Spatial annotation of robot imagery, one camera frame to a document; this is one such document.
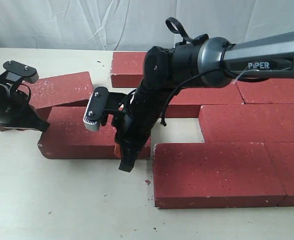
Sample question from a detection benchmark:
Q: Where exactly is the red brick front row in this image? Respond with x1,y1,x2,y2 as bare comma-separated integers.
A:
153,142,286,209

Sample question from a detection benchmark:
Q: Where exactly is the red brick third row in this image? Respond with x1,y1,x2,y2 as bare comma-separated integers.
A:
198,104,294,143

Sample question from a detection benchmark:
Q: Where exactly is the red brick second row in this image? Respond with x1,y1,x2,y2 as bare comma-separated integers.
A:
165,84,244,118

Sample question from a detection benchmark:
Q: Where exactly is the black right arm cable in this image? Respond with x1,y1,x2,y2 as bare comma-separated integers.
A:
121,16,260,128

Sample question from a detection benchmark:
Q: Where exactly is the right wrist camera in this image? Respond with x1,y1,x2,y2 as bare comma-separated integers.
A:
83,86,127,132

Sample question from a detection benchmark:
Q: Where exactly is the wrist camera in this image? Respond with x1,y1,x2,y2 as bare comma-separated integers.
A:
3,60,39,84
83,86,127,132

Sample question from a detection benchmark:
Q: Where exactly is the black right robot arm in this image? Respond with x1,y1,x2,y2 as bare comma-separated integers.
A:
112,31,294,172

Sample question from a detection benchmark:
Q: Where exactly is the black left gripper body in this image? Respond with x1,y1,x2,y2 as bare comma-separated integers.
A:
0,84,41,130

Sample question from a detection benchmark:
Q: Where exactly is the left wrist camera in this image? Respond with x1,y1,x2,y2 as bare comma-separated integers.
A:
3,60,39,84

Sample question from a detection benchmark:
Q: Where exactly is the white backdrop curtain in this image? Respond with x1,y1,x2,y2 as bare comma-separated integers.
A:
0,0,294,51

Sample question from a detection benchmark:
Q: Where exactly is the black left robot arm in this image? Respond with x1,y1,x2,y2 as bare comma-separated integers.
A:
0,84,50,132

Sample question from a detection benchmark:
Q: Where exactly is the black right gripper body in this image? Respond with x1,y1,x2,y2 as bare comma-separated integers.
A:
115,84,173,148

